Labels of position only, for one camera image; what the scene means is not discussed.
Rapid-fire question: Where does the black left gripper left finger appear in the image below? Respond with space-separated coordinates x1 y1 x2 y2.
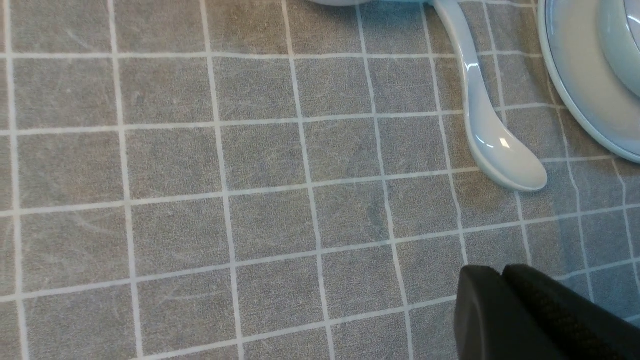
454 265 566 360

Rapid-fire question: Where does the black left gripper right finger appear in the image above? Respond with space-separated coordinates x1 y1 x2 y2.
502 264 640 360

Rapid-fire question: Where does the pale plain ceramic spoon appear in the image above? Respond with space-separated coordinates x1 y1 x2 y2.
430 0 547 192

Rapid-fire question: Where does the large pale green plate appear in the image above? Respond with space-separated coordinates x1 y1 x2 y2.
537 0 639 163

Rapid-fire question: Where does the pale green shallow bowl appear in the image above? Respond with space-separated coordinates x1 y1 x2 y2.
598 0 640 97

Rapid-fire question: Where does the grey checked tablecloth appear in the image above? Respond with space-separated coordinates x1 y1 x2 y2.
1 0 639 360

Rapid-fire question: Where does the white bowl black rim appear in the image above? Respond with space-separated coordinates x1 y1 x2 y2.
310 0 373 7

